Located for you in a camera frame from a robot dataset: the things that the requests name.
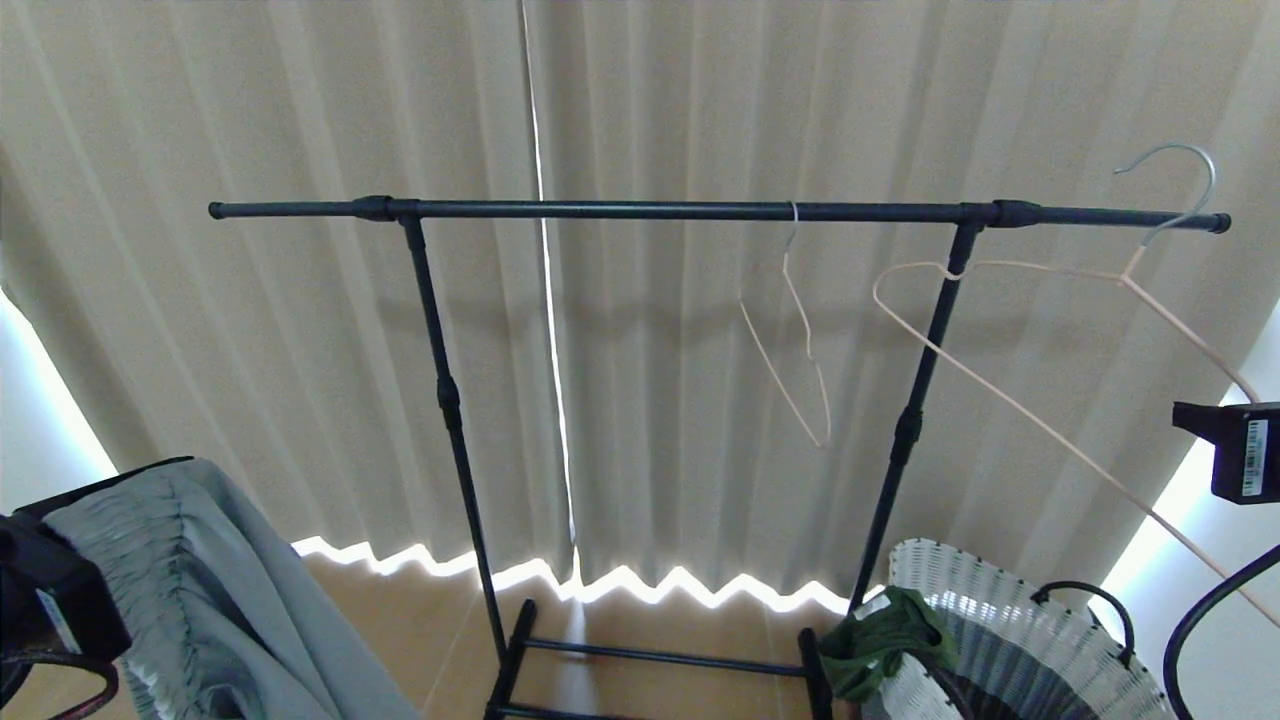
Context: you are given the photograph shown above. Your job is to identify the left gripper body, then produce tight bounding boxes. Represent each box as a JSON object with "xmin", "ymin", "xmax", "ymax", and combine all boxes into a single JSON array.
[{"xmin": 0, "ymin": 512, "xmax": 133, "ymax": 668}]

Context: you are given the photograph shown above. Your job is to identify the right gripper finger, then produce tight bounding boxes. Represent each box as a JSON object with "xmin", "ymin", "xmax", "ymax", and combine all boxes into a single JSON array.
[{"xmin": 1172, "ymin": 401, "xmax": 1217, "ymax": 443}]

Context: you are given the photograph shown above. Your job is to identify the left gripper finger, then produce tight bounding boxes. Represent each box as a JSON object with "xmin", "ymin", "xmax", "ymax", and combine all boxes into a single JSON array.
[{"xmin": 10, "ymin": 456, "xmax": 197, "ymax": 525}]

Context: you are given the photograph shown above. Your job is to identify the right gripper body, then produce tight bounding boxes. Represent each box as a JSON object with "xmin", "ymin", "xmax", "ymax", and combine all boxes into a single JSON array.
[{"xmin": 1208, "ymin": 401, "xmax": 1280, "ymax": 507}]

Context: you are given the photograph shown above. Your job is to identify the pink clothes hanger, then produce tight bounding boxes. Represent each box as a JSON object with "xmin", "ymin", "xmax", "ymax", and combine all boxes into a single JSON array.
[
  {"xmin": 872, "ymin": 143, "xmax": 1280, "ymax": 631},
  {"xmin": 738, "ymin": 203, "xmax": 834, "ymax": 451}
]

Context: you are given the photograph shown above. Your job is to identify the pale grey shorts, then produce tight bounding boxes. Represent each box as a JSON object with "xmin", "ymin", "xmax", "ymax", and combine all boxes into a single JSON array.
[{"xmin": 44, "ymin": 458, "xmax": 421, "ymax": 720}]

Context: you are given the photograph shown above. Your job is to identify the green shirt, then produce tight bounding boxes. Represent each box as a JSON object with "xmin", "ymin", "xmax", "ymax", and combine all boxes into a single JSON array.
[{"xmin": 820, "ymin": 587, "xmax": 959, "ymax": 703}]

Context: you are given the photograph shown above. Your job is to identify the white laundry basket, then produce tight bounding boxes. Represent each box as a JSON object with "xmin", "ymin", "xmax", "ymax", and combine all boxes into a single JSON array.
[{"xmin": 860, "ymin": 538, "xmax": 1177, "ymax": 720}]

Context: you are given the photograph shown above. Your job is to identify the black clothes rack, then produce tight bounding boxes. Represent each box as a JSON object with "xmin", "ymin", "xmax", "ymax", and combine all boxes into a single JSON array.
[{"xmin": 207, "ymin": 195, "xmax": 1233, "ymax": 720}]

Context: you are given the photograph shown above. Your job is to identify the beige curtain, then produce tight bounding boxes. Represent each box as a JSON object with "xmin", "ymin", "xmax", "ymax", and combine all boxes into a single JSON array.
[{"xmin": 0, "ymin": 0, "xmax": 1280, "ymax": 613}]

